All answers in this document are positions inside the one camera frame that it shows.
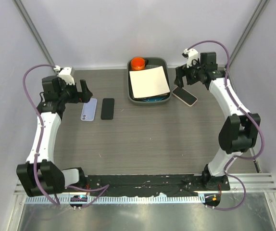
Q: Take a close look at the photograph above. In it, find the right aluminium frame post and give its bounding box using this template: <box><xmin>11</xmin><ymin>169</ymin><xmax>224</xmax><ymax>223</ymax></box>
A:
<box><xmin>230</xmin><ymin>0</ymin><xmax>270</xmax><ymax>65</ymax></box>

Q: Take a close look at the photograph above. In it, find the aluminium front rail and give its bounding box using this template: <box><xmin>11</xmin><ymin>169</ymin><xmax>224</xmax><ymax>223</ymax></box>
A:
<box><xmin>14</xmin><ymin>173</ymin><xmax>276</xmax><ymax>195</ymax></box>

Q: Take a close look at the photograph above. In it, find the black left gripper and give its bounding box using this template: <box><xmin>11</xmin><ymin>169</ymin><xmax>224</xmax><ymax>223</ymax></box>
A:
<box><xmin>58</xmin><ymin>79</ymin><xmax>92</xmax><ymax>104</ymax></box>

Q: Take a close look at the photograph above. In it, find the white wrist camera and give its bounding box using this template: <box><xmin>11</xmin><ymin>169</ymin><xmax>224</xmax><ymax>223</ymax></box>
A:
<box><xmin>53</xmin><ymin>65</ymin><xmax>75</xmax><ymax>85</ymax></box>
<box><xmin>182</xmin><ymin>48</ymin><xmax>199</xmax><ymax>68</ymax></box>

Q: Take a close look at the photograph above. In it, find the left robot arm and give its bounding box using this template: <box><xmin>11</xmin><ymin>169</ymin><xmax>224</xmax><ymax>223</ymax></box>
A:
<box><xmin>16</xmin><ymin>76</ymin><xmax>93</xmax><ymax>197</ymax></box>

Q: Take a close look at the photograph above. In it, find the white square plate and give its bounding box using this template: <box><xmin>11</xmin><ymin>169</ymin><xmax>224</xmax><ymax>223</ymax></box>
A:
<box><xmin>129</xmin><ymin>66</ymin><xmax>170</xmax><ymax>99</ymax></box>

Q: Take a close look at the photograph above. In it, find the orange mug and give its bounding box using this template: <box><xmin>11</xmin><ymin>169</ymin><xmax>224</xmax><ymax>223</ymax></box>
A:
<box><xmin>130</xmin><ymin>57</ymin><xmax>149</xmax><ymax>71</ymax></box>

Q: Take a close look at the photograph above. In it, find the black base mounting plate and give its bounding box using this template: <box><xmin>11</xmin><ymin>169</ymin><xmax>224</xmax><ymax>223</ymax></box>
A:
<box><xmin>73</xmin><ymin>174</ymin><xmax>230</xmax><ymax>197</ymax></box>

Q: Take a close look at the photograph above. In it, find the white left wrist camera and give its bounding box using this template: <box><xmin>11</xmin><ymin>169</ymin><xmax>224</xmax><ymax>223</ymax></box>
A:
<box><xmin>53</xmin><ymin>65</ymin><xmax>75</xmax><ymax>85</ymax></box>

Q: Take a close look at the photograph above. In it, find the left aluminium frame post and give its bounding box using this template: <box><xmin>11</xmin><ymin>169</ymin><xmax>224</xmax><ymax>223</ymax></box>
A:
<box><xmin>13</xmin><ymin>0</ymin><xmax>55</xmax><ymax>65</ymax></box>

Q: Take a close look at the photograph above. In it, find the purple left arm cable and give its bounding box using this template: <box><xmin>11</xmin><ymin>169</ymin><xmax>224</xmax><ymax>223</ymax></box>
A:
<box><xmin>23</xmin><ymin>64</ymin><xmax>110</xmax><ymax>206</ymax></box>

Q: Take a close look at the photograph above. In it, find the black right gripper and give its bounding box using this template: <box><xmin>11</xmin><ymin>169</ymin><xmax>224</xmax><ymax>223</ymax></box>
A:
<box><xmin>174</xmin><ymin>58</ymin><xmax>204</xmax><ymax>89</ymax></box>

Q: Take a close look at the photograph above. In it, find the phone in cream case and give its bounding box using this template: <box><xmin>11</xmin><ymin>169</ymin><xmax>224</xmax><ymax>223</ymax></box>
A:
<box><xmin>172</xmin><ymin>87</ymin><xmax>198</xmax><ymax>107</ymax></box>

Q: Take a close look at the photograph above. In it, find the black bare phone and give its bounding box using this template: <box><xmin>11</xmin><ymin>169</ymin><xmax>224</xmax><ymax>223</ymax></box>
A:
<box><xmin>100</xmin><ymin>98</ymin><xmax>115</xmax><ymax>120</ymax></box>

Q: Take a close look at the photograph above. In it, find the dark green plastic tray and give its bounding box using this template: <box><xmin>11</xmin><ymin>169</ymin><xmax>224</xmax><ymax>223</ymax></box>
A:
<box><xmin>126</xmin><ymin>57</ymin><xmax>171</xmax><ymax>106</ymax></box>

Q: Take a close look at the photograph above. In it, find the blue dotted plate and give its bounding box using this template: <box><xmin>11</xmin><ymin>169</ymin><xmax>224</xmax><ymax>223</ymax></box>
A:
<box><xmin>137</xmin><ymin>94</ymin><xmax>169</xmax><ymax>103</ymax></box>

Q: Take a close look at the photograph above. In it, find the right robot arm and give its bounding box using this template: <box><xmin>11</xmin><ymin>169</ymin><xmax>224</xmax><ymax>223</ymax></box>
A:
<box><xmin>175</xmin><ymin>48</ymin><xmax>261</xmax><ymax>190</ymax></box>

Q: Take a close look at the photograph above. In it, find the aluminium frame post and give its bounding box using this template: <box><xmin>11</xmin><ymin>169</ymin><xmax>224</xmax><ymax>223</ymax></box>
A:
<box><xmin>13</xmin><ymin>0</ymin><xmax>55</xmax><ymax>65</ymax></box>
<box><xmin>230</xmin><ymin>0</ymin><xmax>270</xmax><ymax>65</ymax></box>

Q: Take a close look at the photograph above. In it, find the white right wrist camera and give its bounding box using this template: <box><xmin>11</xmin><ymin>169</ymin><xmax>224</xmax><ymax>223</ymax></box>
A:
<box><xmin>182</xmin><ymin>48</ymin><xmax>199</xmax><ymax>68</ymax></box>

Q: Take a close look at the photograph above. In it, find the slotted cable duct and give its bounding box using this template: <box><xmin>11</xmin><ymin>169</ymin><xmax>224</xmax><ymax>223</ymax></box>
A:
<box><xmin>25</xmin><ymin>194</ymin><xmax>206</xmax><ymax>205</ymax></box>

